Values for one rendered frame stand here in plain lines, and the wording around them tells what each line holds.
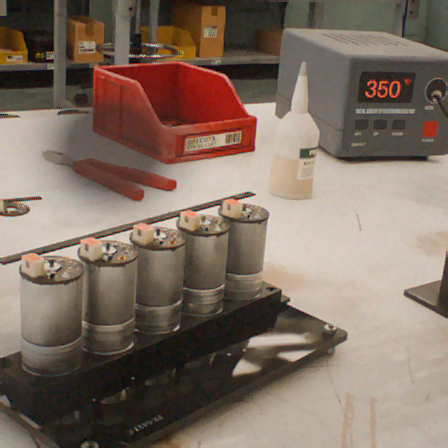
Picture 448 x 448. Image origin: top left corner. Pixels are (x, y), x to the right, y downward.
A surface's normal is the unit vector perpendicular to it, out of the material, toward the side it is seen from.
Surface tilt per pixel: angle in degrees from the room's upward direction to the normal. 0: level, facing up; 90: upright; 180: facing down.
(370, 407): 0
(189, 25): 91
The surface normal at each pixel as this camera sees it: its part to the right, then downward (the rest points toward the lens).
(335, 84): -0.95, 0.04
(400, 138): 0.30, 0.36
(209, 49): 0.59, 0.33
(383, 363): 0.07, -0.93
